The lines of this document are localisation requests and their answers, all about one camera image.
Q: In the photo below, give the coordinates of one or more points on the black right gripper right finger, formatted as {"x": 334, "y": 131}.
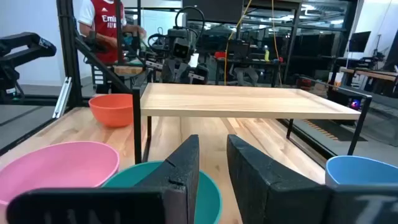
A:
{"x": 264, "y": 193}

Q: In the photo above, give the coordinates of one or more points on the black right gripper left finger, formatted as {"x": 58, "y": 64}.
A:
{"x": 180, "y": 186}

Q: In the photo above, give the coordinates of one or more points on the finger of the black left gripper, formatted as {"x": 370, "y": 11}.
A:
{"x": 185, "y": 73}
{"x": 168, "y": 73}

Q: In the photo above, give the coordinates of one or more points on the teal bowl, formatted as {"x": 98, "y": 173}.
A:
{"x": 208, "y": 199}

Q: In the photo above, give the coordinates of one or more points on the orange bowl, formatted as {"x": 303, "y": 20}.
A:
{"x": 110, "y": 112}

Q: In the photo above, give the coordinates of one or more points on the blue bowl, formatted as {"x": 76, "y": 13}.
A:
{"x": 360, "y": 171}

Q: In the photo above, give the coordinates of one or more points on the pink bowl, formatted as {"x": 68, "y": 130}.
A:
{"x": 56, "y": 165}

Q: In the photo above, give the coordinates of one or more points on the black spare robot arm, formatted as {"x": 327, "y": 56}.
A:
{"x": 21, "y": 46}

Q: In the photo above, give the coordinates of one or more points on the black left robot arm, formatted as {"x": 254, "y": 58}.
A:
{"x": 175, "y": 32}

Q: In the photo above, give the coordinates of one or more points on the red box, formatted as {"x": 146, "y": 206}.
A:
{"x": 220, "y": 55}

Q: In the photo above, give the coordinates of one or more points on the black overhead panel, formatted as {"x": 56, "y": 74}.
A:
{"x": 214, "y": 11}

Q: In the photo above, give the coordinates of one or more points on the yellow bottle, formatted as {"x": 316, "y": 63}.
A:
{"x": 266, "y": 55}

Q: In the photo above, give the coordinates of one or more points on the person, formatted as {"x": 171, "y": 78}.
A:
{"x": 105, "y": 21}

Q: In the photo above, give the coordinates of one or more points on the long wooden workbench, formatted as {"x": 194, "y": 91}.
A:
{"x": 373, "y": 74}

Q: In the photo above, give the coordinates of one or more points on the black monitor on stand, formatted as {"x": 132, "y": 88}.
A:
{"x": 359, "y": 42}

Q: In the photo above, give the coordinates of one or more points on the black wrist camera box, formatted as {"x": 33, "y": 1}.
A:
{"x": 181, "y": 49}

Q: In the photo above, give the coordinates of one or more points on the wooden shelf with black frame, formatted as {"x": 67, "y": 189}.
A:
{"x": 233, "y": 99}

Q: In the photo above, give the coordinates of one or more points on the black rig frame post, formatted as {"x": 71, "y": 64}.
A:
{"x": 66, "y": 46}

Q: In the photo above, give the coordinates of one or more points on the silver aluminium rail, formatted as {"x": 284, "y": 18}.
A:
{"x": 62, "y": 98}

